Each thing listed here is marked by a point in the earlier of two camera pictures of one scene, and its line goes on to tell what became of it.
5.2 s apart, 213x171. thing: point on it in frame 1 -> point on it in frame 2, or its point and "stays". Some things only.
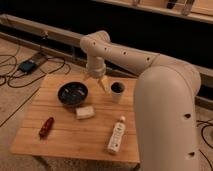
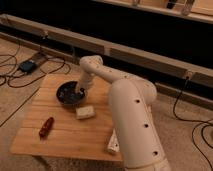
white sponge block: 85,112 stays
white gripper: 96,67 -> 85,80
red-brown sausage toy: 46,128 stays
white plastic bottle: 117,136 stays
